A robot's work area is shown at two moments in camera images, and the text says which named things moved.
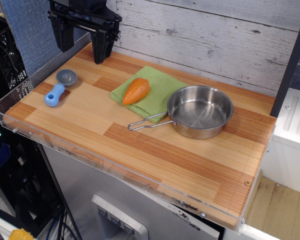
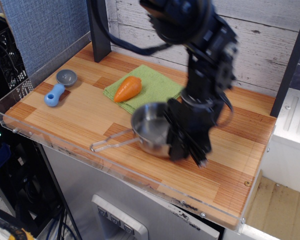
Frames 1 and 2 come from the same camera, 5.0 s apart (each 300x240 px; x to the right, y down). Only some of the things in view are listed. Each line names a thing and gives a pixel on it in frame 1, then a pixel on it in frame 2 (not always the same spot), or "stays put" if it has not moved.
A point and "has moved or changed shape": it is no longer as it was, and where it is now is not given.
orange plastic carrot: x=138 y=89 to x=129 y=88
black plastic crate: x=8 y=76 stays put
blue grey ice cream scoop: x=64 y=78 stays put
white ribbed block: x=292 y=124 stays put
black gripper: x=97 y=15 to x=212 y=75
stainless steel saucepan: x=199 y=112 has moved or changed shape
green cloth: x=146 y=94 stays put
